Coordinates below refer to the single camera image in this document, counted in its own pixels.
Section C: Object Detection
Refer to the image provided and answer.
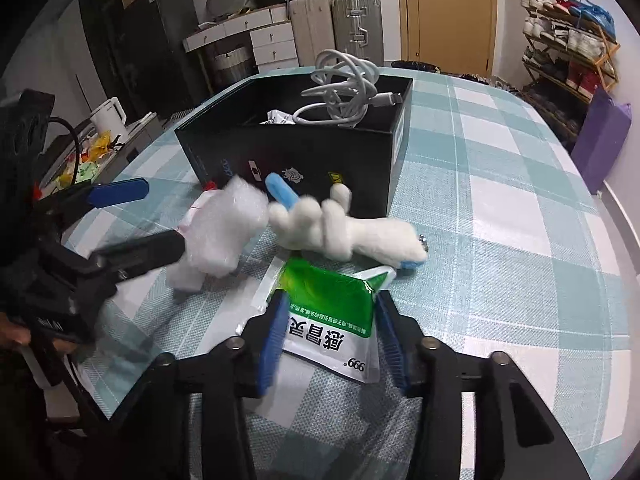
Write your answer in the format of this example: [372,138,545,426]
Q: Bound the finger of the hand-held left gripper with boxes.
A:
[62,177,150,213]
[90,230,187,287]

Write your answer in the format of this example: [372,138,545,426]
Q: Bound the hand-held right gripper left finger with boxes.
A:
[112,290,293,480]

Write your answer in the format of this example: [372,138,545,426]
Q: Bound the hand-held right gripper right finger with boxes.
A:
[374,290,593,480]

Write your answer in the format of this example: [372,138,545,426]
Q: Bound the white foam block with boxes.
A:
[167,176,271,293]

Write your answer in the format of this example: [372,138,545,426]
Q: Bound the black cardboard box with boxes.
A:
[174,71,415,218]

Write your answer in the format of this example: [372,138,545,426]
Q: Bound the white charging cable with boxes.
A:
[292,49,403,128]

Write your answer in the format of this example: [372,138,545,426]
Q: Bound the person's left hand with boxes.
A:
[0,314,83,358]

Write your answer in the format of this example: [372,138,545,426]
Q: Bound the pile of colourful snacks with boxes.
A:
[50,130,126,191]

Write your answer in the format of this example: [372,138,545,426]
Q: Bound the red white bagged item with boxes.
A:
[177,180,221,236]

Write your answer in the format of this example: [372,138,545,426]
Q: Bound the white electric kettle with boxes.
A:
[90,99,128,143]

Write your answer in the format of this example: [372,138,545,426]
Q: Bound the white plush hand toy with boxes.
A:
[265,172,430,273]

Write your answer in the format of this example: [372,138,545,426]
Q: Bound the black cabinet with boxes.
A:
[77,0,211,126]

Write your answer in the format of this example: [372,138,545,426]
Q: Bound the padded stool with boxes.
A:
[212,45,258,86]

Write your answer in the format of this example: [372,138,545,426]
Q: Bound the white dresser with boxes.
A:
[182,5,303,96]

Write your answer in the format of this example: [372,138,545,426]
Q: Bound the beige suitcase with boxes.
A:
[287,0,335,68]

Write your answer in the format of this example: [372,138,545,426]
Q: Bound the shoes on floor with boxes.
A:
[390,60,523,93]

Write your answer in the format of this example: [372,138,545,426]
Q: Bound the silver suitcase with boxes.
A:
[331,0,385,67]

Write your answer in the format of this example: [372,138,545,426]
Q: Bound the purple bag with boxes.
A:
[570,87,633,196]

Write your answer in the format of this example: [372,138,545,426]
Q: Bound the wooden door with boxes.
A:
[395,0,498,76]

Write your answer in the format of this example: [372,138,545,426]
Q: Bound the wooden shoe rack with shoes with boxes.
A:
[520,0,617,131]

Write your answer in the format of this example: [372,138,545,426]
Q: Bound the black cable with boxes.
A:
[47,117,82,188]

